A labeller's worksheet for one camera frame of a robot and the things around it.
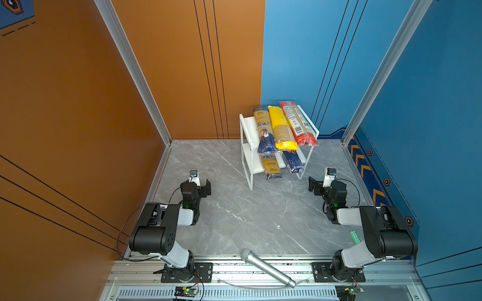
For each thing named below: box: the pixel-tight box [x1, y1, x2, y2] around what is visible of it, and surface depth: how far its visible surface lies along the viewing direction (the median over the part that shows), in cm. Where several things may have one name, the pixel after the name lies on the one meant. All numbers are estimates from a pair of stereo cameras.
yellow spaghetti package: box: [267, 105, 298, 151], surface depth 76 cm
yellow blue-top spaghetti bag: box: [252, 107, 280, 169], surface depth 79 cm
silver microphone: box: [241, 248, 297, 289], surface depth 75 cm
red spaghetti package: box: [279, 100, 319, 146], surface depth 78 cm
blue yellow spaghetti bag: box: [257, 142, 284, 180], surface depth 84 cm
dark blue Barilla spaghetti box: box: [282, 149, 305, 174], surface depth 87 cm
